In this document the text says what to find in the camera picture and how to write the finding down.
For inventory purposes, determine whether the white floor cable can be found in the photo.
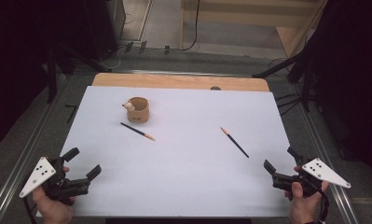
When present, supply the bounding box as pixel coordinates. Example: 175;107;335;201
96;45;129;71

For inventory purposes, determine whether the person's right hand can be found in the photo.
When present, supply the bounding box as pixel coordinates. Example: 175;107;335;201
283;181;330;224

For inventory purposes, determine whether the hand-held gripper cable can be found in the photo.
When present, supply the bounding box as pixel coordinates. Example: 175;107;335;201
22;196;38;224
317;188;331;224

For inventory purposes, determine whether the wooden cup with animal figure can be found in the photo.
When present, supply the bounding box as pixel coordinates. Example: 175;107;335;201
121;96;150;124

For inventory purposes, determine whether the right hand-held gripper cable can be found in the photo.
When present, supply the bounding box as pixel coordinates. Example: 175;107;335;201
317;188;331;224

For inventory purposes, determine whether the person's left hand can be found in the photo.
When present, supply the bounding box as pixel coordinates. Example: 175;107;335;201
32;186;77;224

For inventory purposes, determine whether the dark pencil with tan end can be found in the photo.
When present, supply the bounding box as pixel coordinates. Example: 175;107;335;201
119;121;157;142
220;126;251;159

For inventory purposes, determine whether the white table mat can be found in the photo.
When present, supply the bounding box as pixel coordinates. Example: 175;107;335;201
35;86;299;218

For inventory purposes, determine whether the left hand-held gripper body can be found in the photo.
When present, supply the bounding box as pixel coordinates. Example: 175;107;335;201
19;157;91;206

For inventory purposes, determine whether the left hand-held gripper cable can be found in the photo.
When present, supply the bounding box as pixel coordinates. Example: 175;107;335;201
22;196;38;224

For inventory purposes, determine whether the black floor cable bundle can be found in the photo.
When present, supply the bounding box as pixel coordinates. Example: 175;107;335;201
267;57;303;117

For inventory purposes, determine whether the metal floor rail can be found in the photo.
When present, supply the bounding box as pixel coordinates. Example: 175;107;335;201
0;73;70;224
290;83;359;224

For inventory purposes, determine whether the black bent bar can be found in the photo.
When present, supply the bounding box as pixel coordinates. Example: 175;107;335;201
64;104;79;124

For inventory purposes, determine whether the black hanging cable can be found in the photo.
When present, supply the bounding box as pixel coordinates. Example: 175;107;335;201
173;0;201;52

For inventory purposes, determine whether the black curtain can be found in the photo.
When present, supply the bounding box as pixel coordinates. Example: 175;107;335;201
298;0;372;181
0;0;91;150

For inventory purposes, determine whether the black cabinet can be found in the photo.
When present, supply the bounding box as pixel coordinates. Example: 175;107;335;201
84;0;127;62

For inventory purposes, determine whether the black metal stand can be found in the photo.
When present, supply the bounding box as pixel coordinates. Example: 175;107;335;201
45;43;113;105
252;50;318;113

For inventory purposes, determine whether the light wooden board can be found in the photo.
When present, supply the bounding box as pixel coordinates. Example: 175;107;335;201
275;0;329;59

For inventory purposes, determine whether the wooden table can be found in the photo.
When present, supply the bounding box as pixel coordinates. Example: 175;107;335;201
91;72;270;93

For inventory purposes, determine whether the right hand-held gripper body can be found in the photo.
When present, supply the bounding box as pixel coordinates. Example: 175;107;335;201
271;155;351;199

